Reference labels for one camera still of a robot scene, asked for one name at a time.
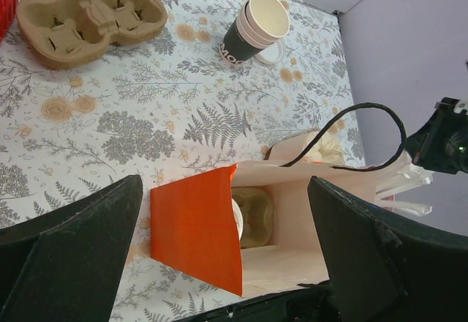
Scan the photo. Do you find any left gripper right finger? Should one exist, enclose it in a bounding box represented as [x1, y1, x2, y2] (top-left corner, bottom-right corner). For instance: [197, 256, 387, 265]
[308, 176, 467, 321]

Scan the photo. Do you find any white plastic cup lid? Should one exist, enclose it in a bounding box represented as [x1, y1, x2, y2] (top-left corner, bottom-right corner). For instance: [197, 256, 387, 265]
[231, 198, 244, 239]

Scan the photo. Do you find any single cardboard cup carrier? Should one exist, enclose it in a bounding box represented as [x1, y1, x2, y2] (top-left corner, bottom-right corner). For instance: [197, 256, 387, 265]
[232, 187, 274, 249]

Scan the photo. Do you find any napkin filled paper tub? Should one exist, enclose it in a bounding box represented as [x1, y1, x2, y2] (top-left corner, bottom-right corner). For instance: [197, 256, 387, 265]
[268, 130, 345, 165]

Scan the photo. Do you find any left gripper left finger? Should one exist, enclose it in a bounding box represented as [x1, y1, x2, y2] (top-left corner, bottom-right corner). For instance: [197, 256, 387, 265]
[1, 175, 143, 321]

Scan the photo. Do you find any cardboard cup carrier stack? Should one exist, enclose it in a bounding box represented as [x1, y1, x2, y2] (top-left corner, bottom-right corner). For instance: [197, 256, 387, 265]
[16, 0, 167, 70]

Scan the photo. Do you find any stack of paper cups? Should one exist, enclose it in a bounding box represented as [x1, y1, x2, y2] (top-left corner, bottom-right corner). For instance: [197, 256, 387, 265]
[219, 0, 290, 67]

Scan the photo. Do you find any orange paper bag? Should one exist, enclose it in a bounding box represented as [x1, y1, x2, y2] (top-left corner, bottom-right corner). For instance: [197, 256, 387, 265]
[149, 102, 409, 299]

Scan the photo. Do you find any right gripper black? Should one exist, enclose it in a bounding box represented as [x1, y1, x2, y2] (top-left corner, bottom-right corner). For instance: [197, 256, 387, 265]
[405, 97, 467, 174]

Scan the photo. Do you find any floral table mat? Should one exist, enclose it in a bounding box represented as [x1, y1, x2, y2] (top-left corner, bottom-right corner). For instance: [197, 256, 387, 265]
[0, 0, 366, 322]

